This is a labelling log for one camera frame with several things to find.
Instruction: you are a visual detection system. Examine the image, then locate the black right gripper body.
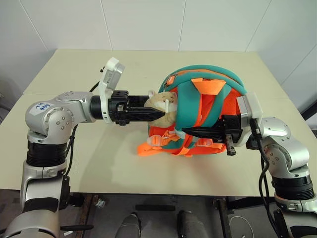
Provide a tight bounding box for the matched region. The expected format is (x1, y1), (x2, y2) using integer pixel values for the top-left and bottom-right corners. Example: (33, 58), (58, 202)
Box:
(220, 114), (243, 157)

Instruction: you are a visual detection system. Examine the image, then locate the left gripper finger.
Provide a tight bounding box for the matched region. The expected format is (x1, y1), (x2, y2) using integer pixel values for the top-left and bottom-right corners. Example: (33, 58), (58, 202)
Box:
(127, 107), (165, 122)
(128, 95), (150, 108)

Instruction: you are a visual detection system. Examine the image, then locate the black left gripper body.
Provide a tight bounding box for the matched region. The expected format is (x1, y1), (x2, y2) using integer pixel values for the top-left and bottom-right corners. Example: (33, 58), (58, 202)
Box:
(107, 90), (130, 126)

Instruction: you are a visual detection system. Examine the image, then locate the tan plush hamster toy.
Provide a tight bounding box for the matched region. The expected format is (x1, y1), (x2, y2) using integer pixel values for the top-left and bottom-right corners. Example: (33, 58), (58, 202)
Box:
(143, 90), (179, 127)

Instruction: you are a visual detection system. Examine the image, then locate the teal and orange backpack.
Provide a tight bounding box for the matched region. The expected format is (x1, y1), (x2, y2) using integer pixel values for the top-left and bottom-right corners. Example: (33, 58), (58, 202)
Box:
(136, 64), (249, 158)

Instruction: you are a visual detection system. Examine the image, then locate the white sticker blue writing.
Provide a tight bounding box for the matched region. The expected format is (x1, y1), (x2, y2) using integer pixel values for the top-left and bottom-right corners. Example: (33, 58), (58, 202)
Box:
(32, 100), (52, 117)

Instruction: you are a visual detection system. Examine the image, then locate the grey rounded shape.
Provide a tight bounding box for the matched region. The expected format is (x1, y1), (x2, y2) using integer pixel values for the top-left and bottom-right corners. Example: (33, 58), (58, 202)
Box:
(118, 212), (142, 238)
(177, 210), (202, 238)

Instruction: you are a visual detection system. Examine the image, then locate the brown floor beam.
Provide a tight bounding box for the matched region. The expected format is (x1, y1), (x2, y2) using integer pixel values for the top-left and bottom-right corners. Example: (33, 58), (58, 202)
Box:
(75, 194), (100, 238)

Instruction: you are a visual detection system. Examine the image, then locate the thin black rod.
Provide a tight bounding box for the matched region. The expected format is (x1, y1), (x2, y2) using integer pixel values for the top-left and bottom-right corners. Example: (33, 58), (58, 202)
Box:
(60, 224), (94, 232)

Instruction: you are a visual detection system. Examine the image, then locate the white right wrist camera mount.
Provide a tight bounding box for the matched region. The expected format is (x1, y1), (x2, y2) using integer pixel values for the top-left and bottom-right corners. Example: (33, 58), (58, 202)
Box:
(236, 91), (264, 145)

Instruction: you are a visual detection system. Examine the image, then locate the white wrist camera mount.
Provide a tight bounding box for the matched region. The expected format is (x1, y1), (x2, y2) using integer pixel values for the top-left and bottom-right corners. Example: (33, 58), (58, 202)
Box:
(236, 91), (264, 145)
(98, 57), (125, 125)

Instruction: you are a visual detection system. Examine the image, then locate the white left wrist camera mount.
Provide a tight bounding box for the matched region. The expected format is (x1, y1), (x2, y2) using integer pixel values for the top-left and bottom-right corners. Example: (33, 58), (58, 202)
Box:
(98, 57), (125, 125)

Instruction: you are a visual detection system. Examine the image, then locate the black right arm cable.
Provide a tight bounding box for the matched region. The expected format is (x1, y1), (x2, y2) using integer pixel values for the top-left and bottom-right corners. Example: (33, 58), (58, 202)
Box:
(249, 118), (282, 225)

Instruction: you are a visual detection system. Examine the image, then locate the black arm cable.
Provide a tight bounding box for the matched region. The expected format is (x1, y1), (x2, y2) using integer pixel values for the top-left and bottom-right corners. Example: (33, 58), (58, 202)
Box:
(64, 80), (100, 179)
(249, 118), (282, 225)

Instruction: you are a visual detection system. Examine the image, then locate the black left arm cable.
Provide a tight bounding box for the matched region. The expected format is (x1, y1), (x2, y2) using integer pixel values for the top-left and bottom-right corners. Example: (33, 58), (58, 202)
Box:
(64, 80), (100, 179)

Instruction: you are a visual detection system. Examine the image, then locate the black table frame leg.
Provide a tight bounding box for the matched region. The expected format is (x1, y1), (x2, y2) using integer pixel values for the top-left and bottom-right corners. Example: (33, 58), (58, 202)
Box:
(214, 197), (234, 238)

